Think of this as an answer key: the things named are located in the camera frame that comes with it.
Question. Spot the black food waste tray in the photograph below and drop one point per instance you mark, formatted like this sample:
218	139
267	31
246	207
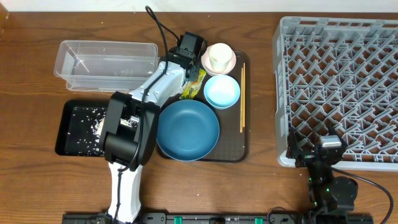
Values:
110	129

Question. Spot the left wooden chopstick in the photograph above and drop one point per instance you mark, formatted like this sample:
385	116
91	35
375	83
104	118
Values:
241	102

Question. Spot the pink bowl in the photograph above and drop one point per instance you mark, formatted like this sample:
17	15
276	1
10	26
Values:
205	62

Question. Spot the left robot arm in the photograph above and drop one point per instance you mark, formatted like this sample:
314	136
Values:
167	81

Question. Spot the yellow green snack wrapper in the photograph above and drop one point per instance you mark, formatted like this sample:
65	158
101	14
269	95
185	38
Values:
192	88

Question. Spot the white rice food scraps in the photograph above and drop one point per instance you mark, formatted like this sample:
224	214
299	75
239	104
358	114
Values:
84	131

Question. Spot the right wooden chopstick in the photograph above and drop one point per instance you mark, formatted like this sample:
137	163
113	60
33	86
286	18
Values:
244	94

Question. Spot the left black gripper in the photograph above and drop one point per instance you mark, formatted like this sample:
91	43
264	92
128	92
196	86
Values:
196	67

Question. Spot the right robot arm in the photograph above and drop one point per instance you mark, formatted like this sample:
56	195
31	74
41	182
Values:
332	196

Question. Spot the large dark blue plate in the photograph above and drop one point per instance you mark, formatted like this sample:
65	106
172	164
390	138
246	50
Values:
188	130

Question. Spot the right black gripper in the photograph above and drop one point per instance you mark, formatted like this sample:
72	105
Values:
310	157

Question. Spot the cream cup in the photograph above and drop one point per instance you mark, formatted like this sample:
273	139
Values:
220	54

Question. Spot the grey dishwasher rack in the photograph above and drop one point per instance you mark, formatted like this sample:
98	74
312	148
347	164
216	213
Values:
340	72

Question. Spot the clear plastic waste bin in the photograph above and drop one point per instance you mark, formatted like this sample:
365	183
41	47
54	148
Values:
108	66

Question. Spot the wooden chopstick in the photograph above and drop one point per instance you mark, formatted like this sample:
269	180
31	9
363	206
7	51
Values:
244	94
241	102

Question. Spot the small light blue bowl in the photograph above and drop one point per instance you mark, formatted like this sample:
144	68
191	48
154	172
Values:
222	91

